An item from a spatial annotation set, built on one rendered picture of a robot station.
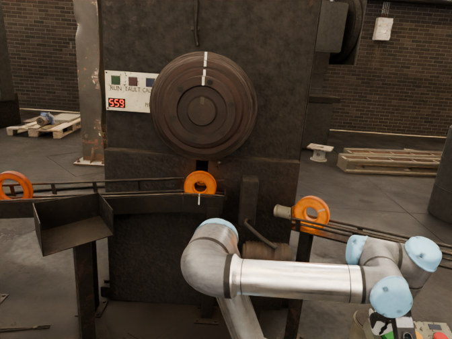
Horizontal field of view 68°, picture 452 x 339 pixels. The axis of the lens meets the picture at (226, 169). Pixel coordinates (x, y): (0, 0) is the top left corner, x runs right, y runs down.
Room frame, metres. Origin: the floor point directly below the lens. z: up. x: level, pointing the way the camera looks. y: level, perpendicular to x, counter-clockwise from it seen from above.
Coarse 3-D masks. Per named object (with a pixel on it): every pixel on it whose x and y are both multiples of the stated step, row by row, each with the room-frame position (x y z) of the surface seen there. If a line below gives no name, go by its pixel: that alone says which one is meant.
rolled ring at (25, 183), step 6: (0, 174) 1.49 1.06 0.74; (6, 174) 1.49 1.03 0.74; (12, 174) 1.49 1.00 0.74; (18, 174) 1.50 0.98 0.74; (0, 180) 1.49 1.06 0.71; (18, 180) 1.49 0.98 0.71; (24, 180) 1.49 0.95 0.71; (0, 186) 1.50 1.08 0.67; (24, 186) 1.49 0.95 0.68; (30, 186) 1.50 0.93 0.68; (0, 192) 1.49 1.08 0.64; (24, 192) 1.49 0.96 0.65; (30, 192) 1.49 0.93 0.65; (0, 198) 1.49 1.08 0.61; (6, 198) 1.50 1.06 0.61
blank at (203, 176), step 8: (192, 176) 1.50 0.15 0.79; (200, 176) 1.50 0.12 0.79; (208, 176) 1.50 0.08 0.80; (184, 184) 1.50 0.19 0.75; (192, 184) 1.50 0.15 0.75; (208, 184) 1.50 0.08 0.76; (216, 184) 1.53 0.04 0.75; (192, 192) 1.50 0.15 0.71; (200, 192) 1.52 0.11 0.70; (208, 192) 1.50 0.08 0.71
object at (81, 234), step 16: (48, 208) 1.27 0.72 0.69; (64, 208) 1.31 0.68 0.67; (80, 208) 1.35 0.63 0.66; (96, 208) 1.38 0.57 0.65; (48, 224) 1.27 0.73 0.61; (64, 224) 1.30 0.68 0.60; (80, 224) 1.31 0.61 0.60; (96, 224) 1.31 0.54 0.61; (112, 224) 1.23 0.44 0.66; (48, 240) 1.18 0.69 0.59; (64, 240) 1.18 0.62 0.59; (80, 240) 1.18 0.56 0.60; (96, 240) 1.19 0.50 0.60; (80, 256) 1.22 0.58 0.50; (80, 272) 1.21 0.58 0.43; (80, 288) 1.21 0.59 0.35; (80, 304) 1.21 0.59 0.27; (80, 320) 1.22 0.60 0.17; (80, 336) 1.24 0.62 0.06; (96, 336) 1.30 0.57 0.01
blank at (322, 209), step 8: (304, 200) 1.38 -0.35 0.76; (312, 200) 1.36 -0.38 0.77; (320, 200) 1.35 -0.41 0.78; (296, 208) 1.39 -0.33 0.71; (304, 208) 1.37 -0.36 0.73; (320, 208) 1.33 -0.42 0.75; (328, 208) 1.34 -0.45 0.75; (296, 216) 1.39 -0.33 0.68; (304, 216) 1.37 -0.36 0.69; (320, 216) 1.33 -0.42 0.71; (328, 216) 1.32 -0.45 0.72; (312, 224) 1.35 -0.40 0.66
